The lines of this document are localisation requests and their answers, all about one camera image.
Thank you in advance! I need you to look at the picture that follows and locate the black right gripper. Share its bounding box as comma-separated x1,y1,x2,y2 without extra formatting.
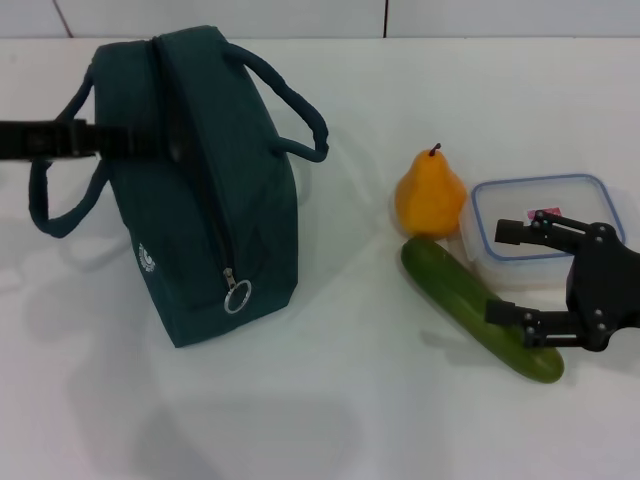
484,209,640,352

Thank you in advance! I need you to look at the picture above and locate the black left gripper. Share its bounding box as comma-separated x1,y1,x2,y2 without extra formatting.
0,119,174,162

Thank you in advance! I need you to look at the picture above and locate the clear container with blue-rimmed lid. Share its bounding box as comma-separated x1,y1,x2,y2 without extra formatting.
458,173,627,291

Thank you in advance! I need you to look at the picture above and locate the dark teal insulated lunch bag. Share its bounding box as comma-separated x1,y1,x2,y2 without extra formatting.
28,23,330,350

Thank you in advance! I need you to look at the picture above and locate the green cucumber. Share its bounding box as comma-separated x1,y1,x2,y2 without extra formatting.
401,237,565,385

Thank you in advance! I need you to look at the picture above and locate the yellow orange pear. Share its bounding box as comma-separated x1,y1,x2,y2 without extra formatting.
394,141,469,238

